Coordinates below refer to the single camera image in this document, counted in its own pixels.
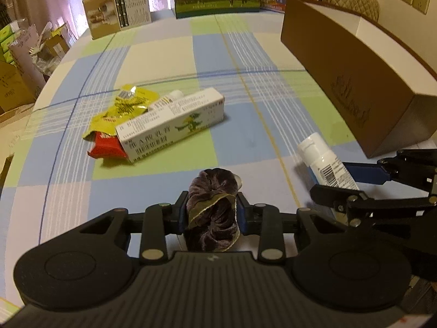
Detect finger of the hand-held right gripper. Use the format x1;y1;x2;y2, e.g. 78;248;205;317
309;184;437;228
341;148;437;194

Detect beige printed box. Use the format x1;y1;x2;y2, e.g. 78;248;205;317
83;0;152;40

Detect small open cardboard boxes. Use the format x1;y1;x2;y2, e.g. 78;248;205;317
39;22;74;66

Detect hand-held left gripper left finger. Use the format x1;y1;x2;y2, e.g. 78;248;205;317
78;191;190;262

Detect tan cardboard box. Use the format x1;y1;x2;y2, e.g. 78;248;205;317
0;60;35;114

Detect white ointment box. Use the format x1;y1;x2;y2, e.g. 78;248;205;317
115;88;226;163

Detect brown cardboard box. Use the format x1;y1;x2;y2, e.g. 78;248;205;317
280;0;437;159

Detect yellow red snack packet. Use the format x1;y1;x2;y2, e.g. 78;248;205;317
82;84;161;160

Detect white capped small bottle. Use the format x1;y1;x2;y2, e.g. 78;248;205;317
148;90;184;110

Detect blue white tube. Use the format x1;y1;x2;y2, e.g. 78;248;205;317
296;134;361;192

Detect stack of green boxes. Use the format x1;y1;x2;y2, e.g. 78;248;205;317
0;20;22;65

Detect dark velvet scrunchie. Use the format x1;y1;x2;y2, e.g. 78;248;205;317
186;168;244;252

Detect flat cardboard sheet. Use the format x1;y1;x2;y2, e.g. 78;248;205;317
0;102;35;124

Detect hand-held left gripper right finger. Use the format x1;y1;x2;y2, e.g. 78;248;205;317
235;191;346;263

